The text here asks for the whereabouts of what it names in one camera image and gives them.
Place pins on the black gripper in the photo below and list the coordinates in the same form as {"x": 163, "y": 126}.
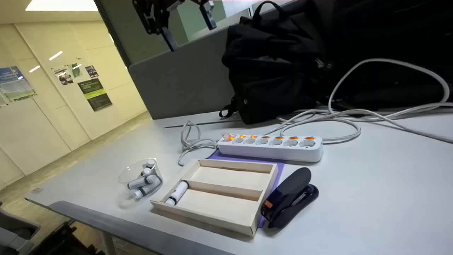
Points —
{"x": 150, "y": 14}

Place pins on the white power strip orange switches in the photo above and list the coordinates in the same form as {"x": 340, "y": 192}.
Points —
{"x": 271, "y": 147}

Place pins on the black backpack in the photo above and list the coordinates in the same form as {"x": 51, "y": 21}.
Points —
{"x": 273, "y": 61}

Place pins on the ceiling light panel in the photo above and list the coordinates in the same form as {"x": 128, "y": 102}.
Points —
{"x": 61, "y": 4}

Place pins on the small white cylinder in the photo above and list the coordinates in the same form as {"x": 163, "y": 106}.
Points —
{"x": 150, "y": 164}
{"x": 146, "y": 190}
{"x": 136, "y": 183}

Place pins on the white tube black cap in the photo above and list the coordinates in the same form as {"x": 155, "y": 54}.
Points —
{"x": 177, "y": 192}

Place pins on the wooden compartment tray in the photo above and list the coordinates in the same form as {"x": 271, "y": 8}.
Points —
{"x": 221, "y": 198}

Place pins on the black stapler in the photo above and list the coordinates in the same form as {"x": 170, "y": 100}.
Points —
{"x": 290, "y": 198}

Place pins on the black fabric cover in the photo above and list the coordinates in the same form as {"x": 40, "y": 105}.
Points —
{"x": 391, "y": 32}

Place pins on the dark office chair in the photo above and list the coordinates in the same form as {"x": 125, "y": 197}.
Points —
{"x": 23, "y": 235}

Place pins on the small photo wall notice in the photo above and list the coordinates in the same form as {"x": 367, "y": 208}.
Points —
{"x": 64, "y": 75}
{"x": 91, "y": 71}

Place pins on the dark green wall poster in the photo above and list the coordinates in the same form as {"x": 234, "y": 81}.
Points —
{"x": 95, "y": 93}

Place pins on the blue wall poster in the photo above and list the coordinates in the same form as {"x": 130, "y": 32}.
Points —
{"x": 16, "y": 83}

